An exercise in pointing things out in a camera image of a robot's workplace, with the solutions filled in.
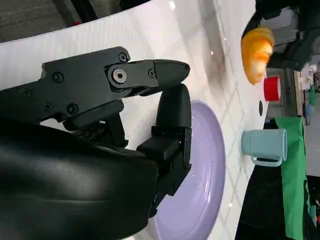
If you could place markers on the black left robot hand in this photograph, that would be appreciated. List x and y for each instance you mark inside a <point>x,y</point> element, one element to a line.
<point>308,22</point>

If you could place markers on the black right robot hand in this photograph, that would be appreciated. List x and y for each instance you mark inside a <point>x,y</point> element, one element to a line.
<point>62,175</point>

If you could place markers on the orange white toy bread roll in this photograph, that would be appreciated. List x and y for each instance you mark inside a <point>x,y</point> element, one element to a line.
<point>255,55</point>

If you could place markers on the red cup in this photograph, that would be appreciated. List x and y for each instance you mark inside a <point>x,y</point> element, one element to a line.
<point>272,88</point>

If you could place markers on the pale green mug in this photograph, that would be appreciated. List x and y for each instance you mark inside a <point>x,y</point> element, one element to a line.
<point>262,145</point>

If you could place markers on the lilac plate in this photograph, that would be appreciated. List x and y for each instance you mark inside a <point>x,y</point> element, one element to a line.
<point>202,175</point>

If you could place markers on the green cloth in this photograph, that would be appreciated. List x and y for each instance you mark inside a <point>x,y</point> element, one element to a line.
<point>293,175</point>

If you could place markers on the black metal frame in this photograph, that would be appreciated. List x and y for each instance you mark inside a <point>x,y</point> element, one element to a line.
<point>87,10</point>

